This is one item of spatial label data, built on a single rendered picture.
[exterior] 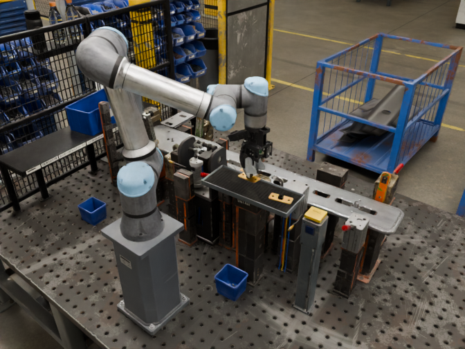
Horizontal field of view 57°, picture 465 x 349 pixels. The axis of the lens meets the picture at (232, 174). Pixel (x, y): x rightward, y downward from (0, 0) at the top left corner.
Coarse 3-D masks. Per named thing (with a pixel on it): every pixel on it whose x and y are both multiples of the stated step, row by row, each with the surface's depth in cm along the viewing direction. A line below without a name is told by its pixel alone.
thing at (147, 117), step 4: (152, 112) 204; (144, 116) 202; (148, 116) 202; (144, 120) 204; (148, 120) 203; (148, 124) 204; (152, 124) 206; (148, 128) 206; (152, 128) 207; (148, 132) 208; (152, 132) 208; (148, 136) 210; (152, 136) 208; (152, 140) 210
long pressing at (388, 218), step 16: (160, 128) 238; (160, 144) 222; (272, 176) 197; (288, 176) 197; (320, 192) 187; (336, 192) 186; (320, 208) 177; (336, 208) 176; (352, 208) 176; (368, 208) 177; (384, 208) 176; (384, 224) 168
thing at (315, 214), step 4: (312, 208) 150; (316, 208) 150; (308, 212) 148; (312, 212) 148; (316, 212) 148; (320, 212) 148; (324, 212) 148; (304, 216) 147; (308, 216) 146; (312, 216) 146; (316, 216) 146; (320, 216) 146; (324, 216) 147; (316, 220) 145; (320, 220) 145
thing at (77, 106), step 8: (88, 96) 235; (96, 96) 241; (104, 96) 247; (72, 104) 226; (80, 104) 232; (88, 104) 237; (96, 104) 242; (72, 112) 222; (80, 112) 219; (88, 112) 238; (96, 112) 222; (72, 120) 225; (80, 120) 222; (88, 120) 219; (96, 120) 223; (112, 120) 234; (72, 128) 228; (80, 128) 225; (88, 128) 222; (96, 128) 224
